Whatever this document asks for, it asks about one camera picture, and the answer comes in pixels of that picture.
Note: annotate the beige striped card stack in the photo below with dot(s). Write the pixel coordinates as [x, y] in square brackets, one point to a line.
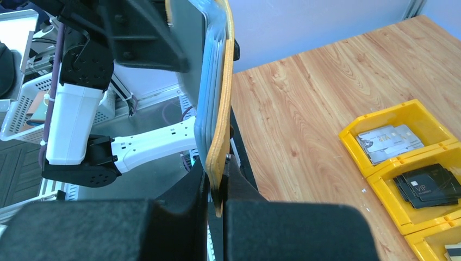
[452, 252]

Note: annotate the yellow leather card holder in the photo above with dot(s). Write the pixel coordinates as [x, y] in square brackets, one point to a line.
[204, 30]

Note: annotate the yellow bin with black cards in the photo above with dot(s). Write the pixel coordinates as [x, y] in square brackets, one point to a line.
[407, 219]

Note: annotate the yellow bin with silver cards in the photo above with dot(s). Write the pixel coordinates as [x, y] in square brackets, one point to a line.
[414, 115]

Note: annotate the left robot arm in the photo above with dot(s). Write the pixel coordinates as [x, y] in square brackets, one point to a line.
[74, 155]

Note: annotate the white mesh basket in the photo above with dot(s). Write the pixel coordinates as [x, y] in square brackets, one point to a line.
[24, 120]

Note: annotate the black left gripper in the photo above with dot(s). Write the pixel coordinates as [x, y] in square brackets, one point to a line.
[137, 30]

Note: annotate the silver card stack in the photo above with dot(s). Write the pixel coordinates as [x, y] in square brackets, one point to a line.
[387, 142]

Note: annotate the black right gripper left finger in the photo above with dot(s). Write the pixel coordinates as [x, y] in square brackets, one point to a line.
[171, 227]

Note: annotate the yellow bin with beige cards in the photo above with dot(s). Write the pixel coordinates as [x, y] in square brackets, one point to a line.
[429, 244]

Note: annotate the black card stack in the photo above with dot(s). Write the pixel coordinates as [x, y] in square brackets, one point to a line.
[429, 186]

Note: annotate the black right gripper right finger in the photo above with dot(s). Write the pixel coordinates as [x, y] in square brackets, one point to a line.
[255, 228]

